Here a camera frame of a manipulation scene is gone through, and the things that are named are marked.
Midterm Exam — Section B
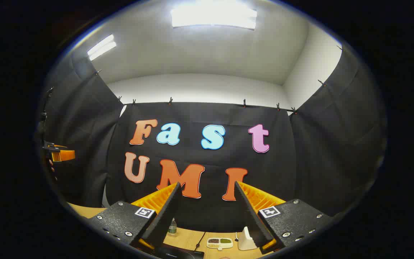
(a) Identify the large ceiling light panel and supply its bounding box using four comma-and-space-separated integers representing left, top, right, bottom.
170, 5, 258, 30

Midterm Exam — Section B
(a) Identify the white divided dish of beans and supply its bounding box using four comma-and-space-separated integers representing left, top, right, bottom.
206, 237, 234, 251

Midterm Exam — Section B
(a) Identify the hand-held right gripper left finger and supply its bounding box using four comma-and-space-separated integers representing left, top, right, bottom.
88, 182, 183, 250

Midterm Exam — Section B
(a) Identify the black induction cooktop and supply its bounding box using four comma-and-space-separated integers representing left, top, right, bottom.
152, 246, 205, 259

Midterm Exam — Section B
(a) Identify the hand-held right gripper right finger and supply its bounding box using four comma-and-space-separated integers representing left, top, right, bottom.
234, 181, 334, 255

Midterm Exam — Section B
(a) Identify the row of black cloth clips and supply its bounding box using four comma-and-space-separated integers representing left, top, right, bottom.
94, 45, 342, 115

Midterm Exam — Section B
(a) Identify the white rectangular container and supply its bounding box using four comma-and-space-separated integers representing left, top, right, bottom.
238, 226, 258, 251

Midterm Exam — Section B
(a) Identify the black power cable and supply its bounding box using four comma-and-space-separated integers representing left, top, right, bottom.
194, 232, 206, 251

